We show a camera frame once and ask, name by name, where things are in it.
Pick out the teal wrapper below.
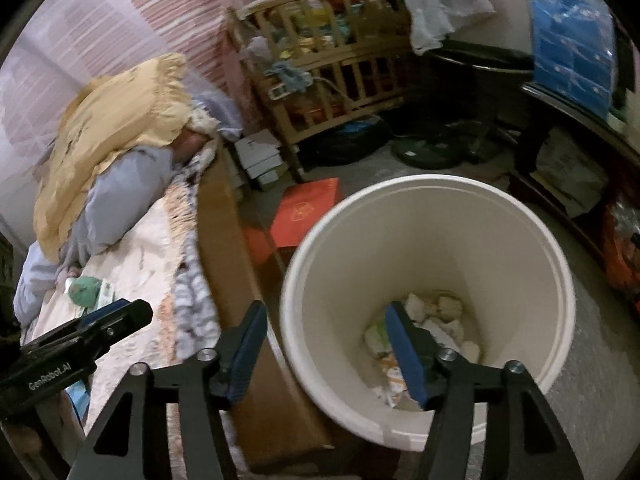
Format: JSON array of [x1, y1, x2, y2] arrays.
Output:
[[67, 275, 102, 309]]

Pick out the white orange snack bag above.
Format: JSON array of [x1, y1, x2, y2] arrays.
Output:
[[372, 353, 411, 408]]

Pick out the green white tissue pack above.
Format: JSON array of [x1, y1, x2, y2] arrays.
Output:
[[363, 320, 393, 359]]

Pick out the cream plastic trash bin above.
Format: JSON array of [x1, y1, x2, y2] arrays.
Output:
[[280, 174, 576, 452]]

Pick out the pink floral bed blanket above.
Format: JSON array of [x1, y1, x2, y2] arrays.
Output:
[[29, 148, 252, 480]]

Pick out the grey-blue pillow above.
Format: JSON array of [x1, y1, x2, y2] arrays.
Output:
[[13, 146, 175, 328]]

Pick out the red gift box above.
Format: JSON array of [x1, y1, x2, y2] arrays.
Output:
[[270, 178, 343, 249]]

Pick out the black fan base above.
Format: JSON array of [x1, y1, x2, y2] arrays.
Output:
[[390, 138, 464, 171]]

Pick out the stacked white boxes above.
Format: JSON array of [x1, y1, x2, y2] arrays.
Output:
[[234, 129, 288, 186]]

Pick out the orange plastic bag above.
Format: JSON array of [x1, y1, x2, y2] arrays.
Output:
[[602, 195, 639, 297]]

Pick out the dark wooden shelf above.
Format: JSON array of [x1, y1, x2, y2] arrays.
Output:
[[514, 82, 639, 257]]

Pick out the yellow ruffled pillow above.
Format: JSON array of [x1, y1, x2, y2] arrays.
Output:
[[34, 53, 192, 261]]

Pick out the wooden baby crib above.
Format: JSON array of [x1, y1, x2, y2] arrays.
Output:
[[227, 0, 411, 180]]

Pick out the blue plastic wrapped package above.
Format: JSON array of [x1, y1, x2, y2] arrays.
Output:
[[530, 0, 616, 119]]

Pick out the wooden bed frame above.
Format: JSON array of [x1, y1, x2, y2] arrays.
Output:
[[196, 155, 331, 470]]

